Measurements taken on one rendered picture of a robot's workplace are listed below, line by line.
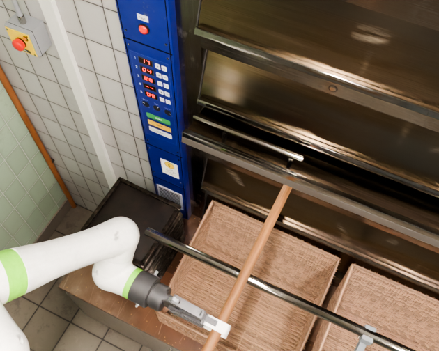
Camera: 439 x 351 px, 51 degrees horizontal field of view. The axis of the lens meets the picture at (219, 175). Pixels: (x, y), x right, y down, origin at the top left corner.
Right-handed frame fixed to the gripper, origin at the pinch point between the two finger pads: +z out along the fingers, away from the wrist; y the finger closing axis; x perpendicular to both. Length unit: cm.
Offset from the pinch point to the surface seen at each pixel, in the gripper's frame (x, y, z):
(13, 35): -44, -29, -94
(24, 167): -37, 59, -122
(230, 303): -7.0, -1.5, 0.8
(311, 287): -44, 57, 23
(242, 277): -15.4, -1.6, 0.5
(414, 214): -45, -22, 35
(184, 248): -16.7, 1.7, -19.6
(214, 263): -16.6, 1.7, -9.1
